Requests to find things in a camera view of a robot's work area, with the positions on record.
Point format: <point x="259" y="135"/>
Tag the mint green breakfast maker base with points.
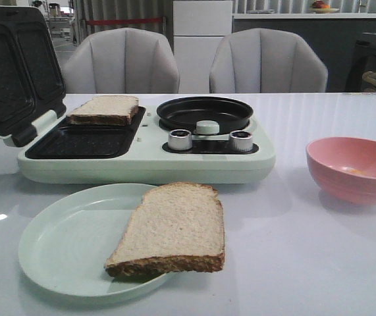
<point x="83" y="154"/>

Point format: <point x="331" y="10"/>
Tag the pink bowl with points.
<point x="344" y="167"/>

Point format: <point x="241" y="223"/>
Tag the right grey upholstered chair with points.
<point x="263" y="60"/>

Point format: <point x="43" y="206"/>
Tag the left grey upholstered chair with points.
<point x="125" y="60"/>

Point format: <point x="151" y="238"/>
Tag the left silver control knob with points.
<point x="180" y="140"/>

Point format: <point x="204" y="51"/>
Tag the fruit plate on counter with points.
<point x="321" y="7"/>

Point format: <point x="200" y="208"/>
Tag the white cabinet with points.
<point x="198" y="28"/>

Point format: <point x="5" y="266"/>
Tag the black round frying pan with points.
<point x="185" y="112"/>

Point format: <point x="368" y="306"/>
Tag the grey upholstered chair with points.
<point x="125" y="60"/>
<point x="263" y="60"/>

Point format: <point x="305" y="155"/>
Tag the red barrier tape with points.
<point x="125" y="21"/>

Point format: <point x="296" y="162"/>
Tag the bread slice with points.
<point x="176" y="227"/>
<point x="110" y="110"/>

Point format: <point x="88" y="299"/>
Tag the grey counter with white top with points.
<point x="332" y="36"/>

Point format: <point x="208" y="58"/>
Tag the right silver control knob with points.
<point x="241" y="141"/>

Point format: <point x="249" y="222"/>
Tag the mint green round plate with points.
<point x="64" y="247"/>

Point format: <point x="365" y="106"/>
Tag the silver control knob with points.
<point x="241" y="141"/>
<point x="180" y="140"/>

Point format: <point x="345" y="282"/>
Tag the breakfast maker hinged lid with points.
<point x="31" y="84"/>

